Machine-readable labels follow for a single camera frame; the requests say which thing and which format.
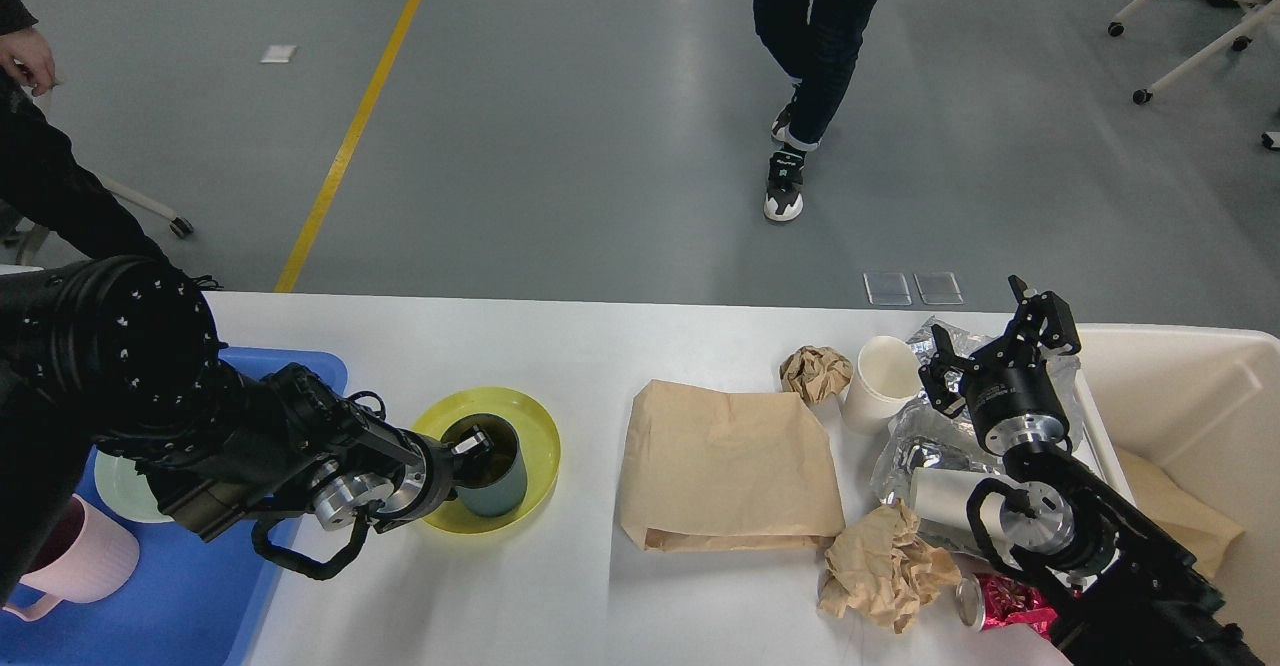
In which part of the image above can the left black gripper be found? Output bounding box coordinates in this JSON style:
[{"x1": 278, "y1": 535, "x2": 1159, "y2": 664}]
[{"x1": 308, "y1": 426, "x2": 493, "y2": 535}]

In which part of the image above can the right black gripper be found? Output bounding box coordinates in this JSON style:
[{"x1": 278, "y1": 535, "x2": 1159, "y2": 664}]
[{"x1": 919, "y1": 275, "x2": 1082, "y2": 455}]

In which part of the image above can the teal mug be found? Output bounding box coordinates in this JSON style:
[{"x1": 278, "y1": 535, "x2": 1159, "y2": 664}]
[{"x1": 442, "y1": 414, "x2": 529, "y2": 517}]

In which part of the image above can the yellow plate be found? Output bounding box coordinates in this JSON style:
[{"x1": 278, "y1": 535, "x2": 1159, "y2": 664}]
[{"x1": 412, "y1": 386, "x2": 561, "y2": 537}]

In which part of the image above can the pink mug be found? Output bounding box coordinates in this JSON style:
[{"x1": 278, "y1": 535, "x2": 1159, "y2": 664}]
[{"x1": 3, "y1": 494, "x2": 140, "y2": 622}]

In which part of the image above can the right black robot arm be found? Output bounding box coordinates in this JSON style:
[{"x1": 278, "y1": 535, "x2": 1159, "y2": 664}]
[{"x1": 919, "y1": 277, "x2": 1258, "y2": 665}]

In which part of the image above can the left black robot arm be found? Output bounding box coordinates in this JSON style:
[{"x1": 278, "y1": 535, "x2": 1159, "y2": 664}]
[{"x1": 1, "y1": 256, "x2": 497, "y2": 596}]

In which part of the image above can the right clear floor plate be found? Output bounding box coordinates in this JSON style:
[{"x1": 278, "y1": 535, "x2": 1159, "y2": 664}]
[{"x1": 913, "y1": 272, "x2": 966, "y2": 306}]

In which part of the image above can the clear floor plate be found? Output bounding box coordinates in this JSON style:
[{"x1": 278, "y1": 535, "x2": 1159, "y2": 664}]
[
  {"x1": 913, "y1": 272, "x2": 966, "y2": 306},
  {"x1": 863, "y1": 272, "x2": 913, "y2": 307}
]

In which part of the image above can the silver foil bag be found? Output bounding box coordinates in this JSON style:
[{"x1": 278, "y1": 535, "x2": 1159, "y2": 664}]
[{"x1": 870, "y1": 315, "x2": 1098, "y2": 562}]

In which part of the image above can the left clear floor plate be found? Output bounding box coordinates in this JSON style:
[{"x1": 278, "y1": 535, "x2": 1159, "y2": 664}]
[{"x1": 863, "y1": 272, "x2": 913, "y2": 307}]

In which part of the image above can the lying white paper cup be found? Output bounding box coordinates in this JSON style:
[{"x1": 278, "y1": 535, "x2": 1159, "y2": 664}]
[{"x1": 908, "y1": 467, "x2": 1015, "y2": 532}]

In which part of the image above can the small crumpled brown paper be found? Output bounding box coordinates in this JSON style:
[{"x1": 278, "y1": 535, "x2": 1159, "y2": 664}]
[{"x1": 780, "y1": 345, "x2": 855, "y2": 405}]

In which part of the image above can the beige plastic bin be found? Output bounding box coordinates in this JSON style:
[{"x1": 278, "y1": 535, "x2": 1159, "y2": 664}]
[{"x1": 1079, "y1": 324, "x2": 1279, "y2": 665}]

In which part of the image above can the flat brown paper bag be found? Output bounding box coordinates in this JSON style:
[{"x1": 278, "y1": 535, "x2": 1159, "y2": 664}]
[{"x1": 617, "y1": 380, "x2": 845, "y2": 552}]

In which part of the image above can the large crumpled brown paper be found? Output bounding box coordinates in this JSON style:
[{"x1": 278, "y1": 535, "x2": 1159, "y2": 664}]
[{"x1": 817, "y1": 501, "x2": 963, "y2": 635}]

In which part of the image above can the crushed red can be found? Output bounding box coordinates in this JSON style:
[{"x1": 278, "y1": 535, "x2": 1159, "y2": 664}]
[{"x1": 955, "y1": 573, "x2": 1057, "y2": 640}]

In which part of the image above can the brown paper in bin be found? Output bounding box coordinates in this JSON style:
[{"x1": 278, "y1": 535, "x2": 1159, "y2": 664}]
[{"x1": 1115, "y1": 447, "x2": 1244, "y2": 580}]

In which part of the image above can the blue plastic tray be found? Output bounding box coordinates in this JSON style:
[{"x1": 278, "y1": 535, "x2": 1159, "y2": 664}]
[{"x1": 0, "y1": 347, "x2": 349, "y2": 666}]

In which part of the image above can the light green plate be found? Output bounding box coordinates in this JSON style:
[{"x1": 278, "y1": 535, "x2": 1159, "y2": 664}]
[{"x1": 93, "y1": 451, "x2": 173, "y2": 524}]

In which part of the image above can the person in black sneakers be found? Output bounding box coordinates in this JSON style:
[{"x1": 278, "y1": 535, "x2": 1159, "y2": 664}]
[{"x1": 751, "y1": 0, "x2": 878, "y2": 223}]

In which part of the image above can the person in dark clothes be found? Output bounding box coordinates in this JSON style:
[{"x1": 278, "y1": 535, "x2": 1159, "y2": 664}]
[{"x1": 1, "y1": 0, "x2": 170, "y2": 265}]

